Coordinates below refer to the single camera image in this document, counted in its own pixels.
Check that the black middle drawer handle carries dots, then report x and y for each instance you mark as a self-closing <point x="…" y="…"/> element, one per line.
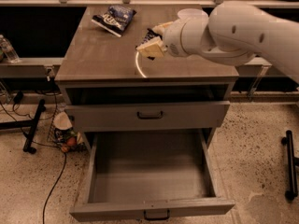
<point x="156" y="215"/>

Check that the blue chip bag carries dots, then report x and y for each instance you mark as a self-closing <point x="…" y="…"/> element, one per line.
<point x="115" y="19"/>

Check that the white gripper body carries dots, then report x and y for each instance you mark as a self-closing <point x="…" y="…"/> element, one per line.
<point x="175" y="38"/>

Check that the black top drawer handle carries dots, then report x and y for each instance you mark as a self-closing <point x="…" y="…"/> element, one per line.
<point x="157" y="115"/>

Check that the black stand leg left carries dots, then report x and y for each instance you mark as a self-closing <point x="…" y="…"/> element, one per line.
<point x="30" y="123"/>

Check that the grey drawer cabinet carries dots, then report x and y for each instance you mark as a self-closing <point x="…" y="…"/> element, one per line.
<point x="102" y="69"/>

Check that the black drawer handle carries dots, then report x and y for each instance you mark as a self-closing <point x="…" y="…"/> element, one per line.
<point x="156" y="215"/>
<point x="157" y="115"/>

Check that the dark rxbar blueberry bar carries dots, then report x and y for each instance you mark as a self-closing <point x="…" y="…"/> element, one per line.
<point x="150" y="34"/>

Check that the black stand leg right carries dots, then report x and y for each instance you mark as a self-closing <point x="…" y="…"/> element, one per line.
<point x="287" y="141"/>

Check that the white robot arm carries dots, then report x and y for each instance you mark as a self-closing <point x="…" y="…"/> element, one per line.
<point x="232" y="34"/>

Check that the black stand leg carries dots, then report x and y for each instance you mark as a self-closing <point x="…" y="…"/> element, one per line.
<point x="30" y="123"/>
<point x="287" y="141"/>

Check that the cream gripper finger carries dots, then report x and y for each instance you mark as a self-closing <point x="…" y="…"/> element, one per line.
<point x="153" y="48"/>
<point x="160" y="28"/>

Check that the white bowl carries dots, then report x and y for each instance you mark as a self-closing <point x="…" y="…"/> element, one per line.
<point x="192" y="13"/>

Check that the open middle drawer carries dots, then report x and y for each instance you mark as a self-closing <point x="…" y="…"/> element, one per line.
<point x="130" y="172"/>

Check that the clear water bottle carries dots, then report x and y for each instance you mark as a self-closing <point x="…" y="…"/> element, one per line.
<point x="9" y="51"/>

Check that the grey top drawer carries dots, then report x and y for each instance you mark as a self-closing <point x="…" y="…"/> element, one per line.
<point x="108" y="118"/>

